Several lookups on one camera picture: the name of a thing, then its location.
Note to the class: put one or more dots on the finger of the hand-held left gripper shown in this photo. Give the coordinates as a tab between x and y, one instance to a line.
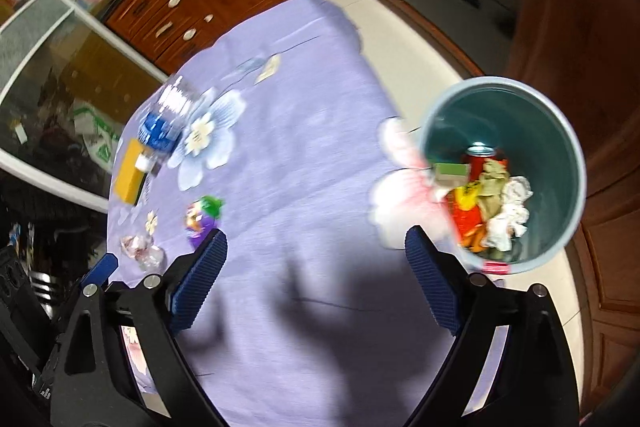
100	269

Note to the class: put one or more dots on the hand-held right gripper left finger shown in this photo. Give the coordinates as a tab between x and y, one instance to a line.
200	282

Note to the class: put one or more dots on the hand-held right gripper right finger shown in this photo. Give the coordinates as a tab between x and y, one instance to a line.
432	282

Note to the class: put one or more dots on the red snack packet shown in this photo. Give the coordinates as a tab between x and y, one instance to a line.
465	219

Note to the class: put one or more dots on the green carton box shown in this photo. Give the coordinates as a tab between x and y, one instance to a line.
450	172

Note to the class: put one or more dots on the red soda can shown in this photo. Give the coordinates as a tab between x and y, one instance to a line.
479	162

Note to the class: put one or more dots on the teal waste bin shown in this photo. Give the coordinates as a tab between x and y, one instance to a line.
500	117

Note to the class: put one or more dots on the crumpled clear wrapper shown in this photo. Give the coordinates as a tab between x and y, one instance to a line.
142	252

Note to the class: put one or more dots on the purple and green toy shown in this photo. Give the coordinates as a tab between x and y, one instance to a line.
200	219

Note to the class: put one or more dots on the yellow sponge block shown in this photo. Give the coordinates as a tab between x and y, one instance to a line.
127	177

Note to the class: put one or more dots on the crumpled beige paper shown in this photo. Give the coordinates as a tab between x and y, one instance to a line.
492	189

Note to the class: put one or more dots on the white crumpled tissue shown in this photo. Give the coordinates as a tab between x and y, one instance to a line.
515	207

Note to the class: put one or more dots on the green white bag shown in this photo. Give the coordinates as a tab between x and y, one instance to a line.
95	132

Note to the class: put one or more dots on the clear plastic water bottle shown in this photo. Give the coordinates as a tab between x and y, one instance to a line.
165	127

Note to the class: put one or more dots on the lilac floral tablecloth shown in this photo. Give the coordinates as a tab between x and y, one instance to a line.
300	132

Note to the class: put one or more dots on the glass sliding door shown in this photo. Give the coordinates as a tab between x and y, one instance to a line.
30	32

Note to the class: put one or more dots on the brown wooden door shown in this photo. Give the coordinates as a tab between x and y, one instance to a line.
575	7

